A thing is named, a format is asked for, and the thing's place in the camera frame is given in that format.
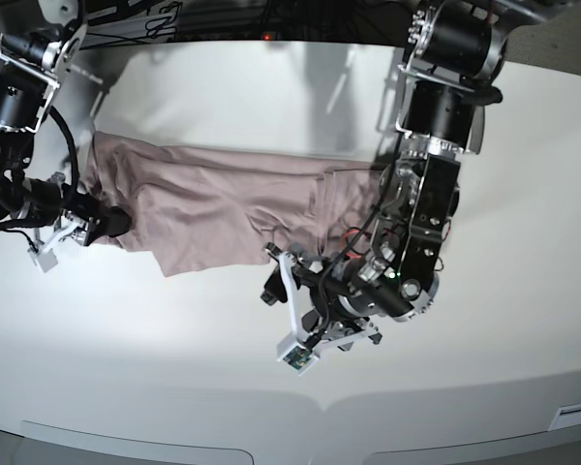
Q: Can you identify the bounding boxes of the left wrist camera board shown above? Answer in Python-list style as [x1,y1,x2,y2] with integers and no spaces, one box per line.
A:
[277,340,318,376]

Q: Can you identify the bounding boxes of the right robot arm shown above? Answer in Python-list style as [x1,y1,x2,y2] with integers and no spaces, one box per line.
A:
[0,1,132,272]

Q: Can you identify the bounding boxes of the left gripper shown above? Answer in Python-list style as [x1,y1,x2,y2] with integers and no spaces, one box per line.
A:
[260,242,382,370]

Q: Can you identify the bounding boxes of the power strip with red light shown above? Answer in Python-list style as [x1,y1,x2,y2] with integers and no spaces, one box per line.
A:
[173,30,278,43]

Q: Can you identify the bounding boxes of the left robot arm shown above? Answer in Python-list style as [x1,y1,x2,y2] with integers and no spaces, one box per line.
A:
[261,1,506,374]

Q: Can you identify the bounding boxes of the mauve T-shirt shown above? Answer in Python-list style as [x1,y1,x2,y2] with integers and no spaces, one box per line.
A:
[81,132,383,276]

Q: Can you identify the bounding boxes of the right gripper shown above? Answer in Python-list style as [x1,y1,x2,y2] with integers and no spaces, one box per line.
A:
[26,178,131,255]

